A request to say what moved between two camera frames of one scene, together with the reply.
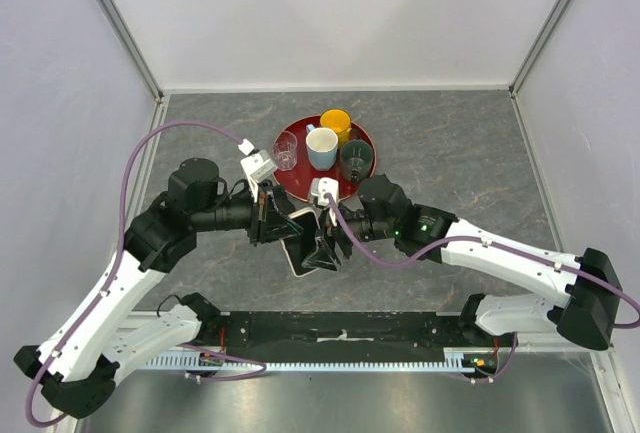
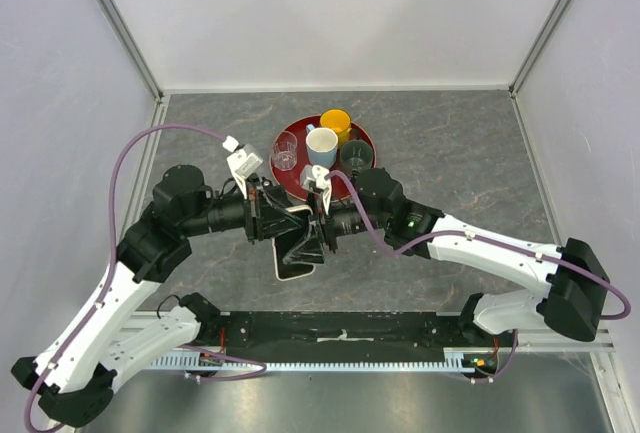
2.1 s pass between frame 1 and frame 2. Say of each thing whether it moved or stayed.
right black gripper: moved
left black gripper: stayed
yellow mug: stayed
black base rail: stayed
